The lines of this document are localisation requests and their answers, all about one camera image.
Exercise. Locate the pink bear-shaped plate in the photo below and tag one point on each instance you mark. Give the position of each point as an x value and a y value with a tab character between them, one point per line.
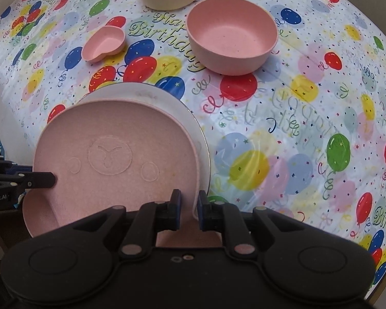
115	128

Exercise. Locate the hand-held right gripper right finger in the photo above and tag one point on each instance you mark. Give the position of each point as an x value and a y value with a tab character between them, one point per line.
203	214

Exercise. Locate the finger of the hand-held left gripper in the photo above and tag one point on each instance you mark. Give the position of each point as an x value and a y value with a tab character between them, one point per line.
41	180
19	168

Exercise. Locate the large white plate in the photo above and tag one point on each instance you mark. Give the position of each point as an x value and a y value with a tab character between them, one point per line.
167	98

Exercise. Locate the pink bowl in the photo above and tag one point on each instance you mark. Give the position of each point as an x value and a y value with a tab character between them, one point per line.
228	32

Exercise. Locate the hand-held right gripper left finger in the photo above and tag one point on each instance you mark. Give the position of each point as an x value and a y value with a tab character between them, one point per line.
176	210

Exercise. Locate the pink heart-shaped dish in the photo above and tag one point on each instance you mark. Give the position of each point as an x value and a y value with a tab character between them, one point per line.
106	41

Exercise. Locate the balloon print tablecloth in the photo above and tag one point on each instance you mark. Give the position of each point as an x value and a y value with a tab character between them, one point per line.
276	135

